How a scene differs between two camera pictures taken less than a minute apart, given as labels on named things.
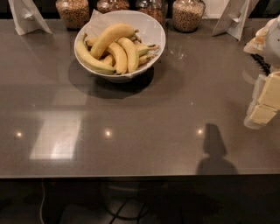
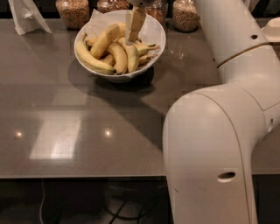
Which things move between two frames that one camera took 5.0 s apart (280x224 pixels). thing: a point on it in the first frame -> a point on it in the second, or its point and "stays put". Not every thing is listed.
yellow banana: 111,36 stays put
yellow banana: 132,52 stays put
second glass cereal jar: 105,6 stays put
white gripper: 273,44 -> 135,24
